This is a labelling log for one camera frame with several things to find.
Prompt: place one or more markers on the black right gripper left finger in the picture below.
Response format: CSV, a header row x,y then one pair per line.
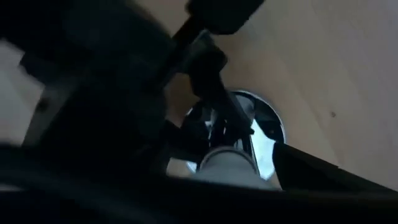
x,y
93,171

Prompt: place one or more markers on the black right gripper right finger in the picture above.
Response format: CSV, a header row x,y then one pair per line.
x,y
311,174

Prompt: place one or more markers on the chrome lamp base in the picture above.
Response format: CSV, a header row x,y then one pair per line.
x,y
264,146

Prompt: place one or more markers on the white lightbulb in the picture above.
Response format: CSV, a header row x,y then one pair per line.
x,y
230,168

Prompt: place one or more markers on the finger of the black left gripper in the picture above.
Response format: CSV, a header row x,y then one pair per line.
x,y
208,71
186,140

